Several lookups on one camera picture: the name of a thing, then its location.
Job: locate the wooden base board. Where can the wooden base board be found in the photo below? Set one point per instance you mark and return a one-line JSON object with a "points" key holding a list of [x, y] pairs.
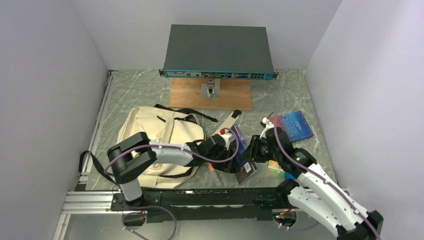
{"points": [[229, 94]]}

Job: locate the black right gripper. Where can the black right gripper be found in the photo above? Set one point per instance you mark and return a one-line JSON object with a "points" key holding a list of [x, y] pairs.
{"points": [[252, 152]]}

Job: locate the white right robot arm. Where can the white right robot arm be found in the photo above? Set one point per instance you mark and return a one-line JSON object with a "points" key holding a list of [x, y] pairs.
{"points": [[310, 189]]}

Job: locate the dark space notebook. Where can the dark space notebook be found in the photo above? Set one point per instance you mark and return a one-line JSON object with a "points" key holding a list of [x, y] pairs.
{"points": [[244, 167]]}

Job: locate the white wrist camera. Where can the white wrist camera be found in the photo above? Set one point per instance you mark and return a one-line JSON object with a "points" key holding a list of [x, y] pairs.
{"points": [[267, 125], [227, 136]]}

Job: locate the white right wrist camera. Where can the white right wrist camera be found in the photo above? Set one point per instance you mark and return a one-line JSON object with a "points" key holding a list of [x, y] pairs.
{"points": [[267, 125]]}

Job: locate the grey network switch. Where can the grey network switch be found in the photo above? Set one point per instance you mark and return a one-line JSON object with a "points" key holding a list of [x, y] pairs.
{"points": [[218, 52]]}

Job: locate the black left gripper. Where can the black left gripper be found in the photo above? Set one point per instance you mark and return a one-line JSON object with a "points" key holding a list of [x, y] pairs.
{"points": [[227, 166]]}

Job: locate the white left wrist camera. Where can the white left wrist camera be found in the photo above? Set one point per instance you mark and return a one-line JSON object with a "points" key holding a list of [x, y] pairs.
{"points": [[227, 136]]}

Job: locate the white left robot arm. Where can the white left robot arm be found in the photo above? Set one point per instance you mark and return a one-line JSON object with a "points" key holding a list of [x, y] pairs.
{"points": [[131, 157]]}

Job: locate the orange blue paperback book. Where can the orange blue paperback book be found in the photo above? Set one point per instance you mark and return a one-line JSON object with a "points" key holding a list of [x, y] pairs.
{"points": [[295, 125]]}

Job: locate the yellow banana toy pack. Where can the yellow banana toy pack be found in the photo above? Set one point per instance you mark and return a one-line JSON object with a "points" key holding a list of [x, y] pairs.
{"points": [[274, 169]]}

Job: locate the beige canvas backpack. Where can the beige canvas backpack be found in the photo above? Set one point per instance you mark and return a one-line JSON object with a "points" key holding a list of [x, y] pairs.
{"points": [[173, 126]]}

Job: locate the orange pen in pack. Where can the orange pen in pack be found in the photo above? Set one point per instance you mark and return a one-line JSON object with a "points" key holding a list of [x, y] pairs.
{"points": [[214, 174]]}

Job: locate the grey metal stand bracket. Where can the grey metal stand bracket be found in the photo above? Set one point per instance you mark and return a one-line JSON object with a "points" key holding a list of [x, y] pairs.
{"points": [[211, 89]]}

